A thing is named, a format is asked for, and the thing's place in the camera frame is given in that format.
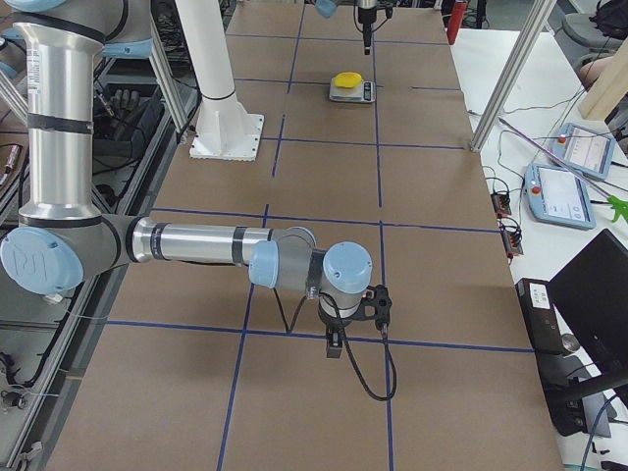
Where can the far blue teach pendant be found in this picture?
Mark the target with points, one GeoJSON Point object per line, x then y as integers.
{"type": "Point", "coordinates": [586, 150]}

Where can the yellow mango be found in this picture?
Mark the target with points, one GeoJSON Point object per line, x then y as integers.
{"type": "Point", "coordinates": [347, 80]}

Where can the black mini computer box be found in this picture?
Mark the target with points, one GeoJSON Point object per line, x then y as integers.
{"type": "Point", "coordinates": [539, 316]}

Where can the blue teach pendant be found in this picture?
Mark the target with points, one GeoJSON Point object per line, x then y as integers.
{"type": "Point", "coordinates": [586, 150]}
{"type": "Point", "coordinates": [557, 197]}

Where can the near blue teach pendant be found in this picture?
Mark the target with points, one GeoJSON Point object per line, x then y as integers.
{"type": "Point", "coordinates": [557, 197]}

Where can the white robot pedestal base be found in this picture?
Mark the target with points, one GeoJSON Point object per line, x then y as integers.
{"type": "Point", "coordinates": [224, 130]}

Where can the red fire extinguisher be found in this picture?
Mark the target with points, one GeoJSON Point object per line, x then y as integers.
{"type": "Point", "coordinates": [455, 20]}

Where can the silver digital kitchen scale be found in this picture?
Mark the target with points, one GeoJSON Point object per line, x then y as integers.
{"type": "Point", "coordinates": [363, 93]}

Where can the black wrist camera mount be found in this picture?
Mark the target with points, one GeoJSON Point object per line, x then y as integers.
{"type": "Point", "coordinates": [375, 306]}

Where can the black laptop computer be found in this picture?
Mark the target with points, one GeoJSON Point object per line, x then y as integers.
{"type": "Point", "coordinates": [590, 294]}

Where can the green plastic clamp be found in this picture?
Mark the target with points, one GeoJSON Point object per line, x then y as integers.
{"type": "Point", "coordinates": [620, 208]}

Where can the aluminium frame post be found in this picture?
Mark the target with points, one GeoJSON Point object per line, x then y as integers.
{"type": "Point", "coordinates": [515, 62]}

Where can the black orange electronics module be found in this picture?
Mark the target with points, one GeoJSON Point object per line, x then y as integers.
{"type": "Point", "coordinates": [501, 203]}

